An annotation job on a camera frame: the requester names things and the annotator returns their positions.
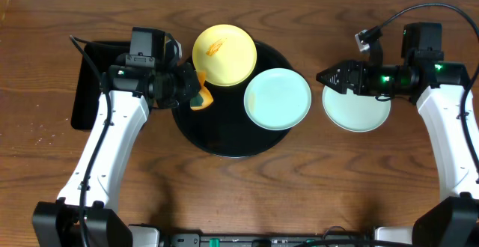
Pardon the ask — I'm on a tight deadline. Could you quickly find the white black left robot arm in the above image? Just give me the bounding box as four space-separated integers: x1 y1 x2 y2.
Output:
32 27 201 246

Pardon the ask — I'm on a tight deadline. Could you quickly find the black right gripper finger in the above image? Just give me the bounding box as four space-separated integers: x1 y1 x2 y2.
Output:
316 61 350 85
323 79 349 93

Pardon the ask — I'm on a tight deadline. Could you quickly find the light green stained plate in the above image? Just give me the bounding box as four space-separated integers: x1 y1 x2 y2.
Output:
243 68 312 131

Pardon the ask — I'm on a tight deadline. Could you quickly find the round black tray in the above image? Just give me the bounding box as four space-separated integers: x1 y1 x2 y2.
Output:
172 40 292 158

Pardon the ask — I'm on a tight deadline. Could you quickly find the black rectangular tray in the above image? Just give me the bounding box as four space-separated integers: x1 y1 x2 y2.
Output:
70 41 130 131

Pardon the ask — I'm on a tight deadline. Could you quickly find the yellow plate with sauce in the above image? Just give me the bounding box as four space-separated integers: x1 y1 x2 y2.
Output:
192 24 257 87

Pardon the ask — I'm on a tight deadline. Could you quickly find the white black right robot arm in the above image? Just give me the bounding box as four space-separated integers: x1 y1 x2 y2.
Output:
316 22 478 246

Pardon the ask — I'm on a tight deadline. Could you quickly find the light green clean plate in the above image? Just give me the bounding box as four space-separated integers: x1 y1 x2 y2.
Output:
322 86 391 132

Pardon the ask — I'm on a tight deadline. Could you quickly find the yellow green scrub sponge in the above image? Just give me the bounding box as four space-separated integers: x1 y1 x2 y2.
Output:
190 71 213 111

